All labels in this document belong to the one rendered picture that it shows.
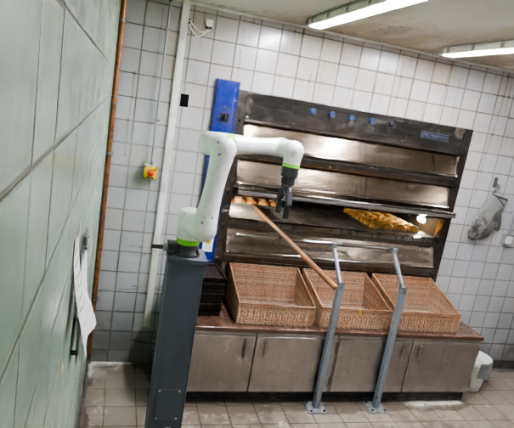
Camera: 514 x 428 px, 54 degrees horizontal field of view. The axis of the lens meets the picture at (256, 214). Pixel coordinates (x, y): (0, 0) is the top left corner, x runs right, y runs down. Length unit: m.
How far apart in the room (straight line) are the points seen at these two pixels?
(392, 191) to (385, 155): 0.30
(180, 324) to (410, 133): 2.36
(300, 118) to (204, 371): 1.89
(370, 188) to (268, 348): 1.47
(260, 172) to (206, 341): 1.25
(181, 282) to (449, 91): 2.62
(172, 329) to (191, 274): 0.32
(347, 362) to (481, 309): 1.62
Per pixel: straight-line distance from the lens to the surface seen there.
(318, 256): 3.99
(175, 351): 2.84
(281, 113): 3.71
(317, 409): 3.86
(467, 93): 4.37
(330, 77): 3.81
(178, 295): 2.70
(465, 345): 4.29
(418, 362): 4.12
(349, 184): 3.96
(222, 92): 3.55
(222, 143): 2.41
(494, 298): 5.04
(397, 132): 4.09
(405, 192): 4.20
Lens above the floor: 2.02
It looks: 12 degrees down
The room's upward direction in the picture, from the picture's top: 9 degrees clockwise
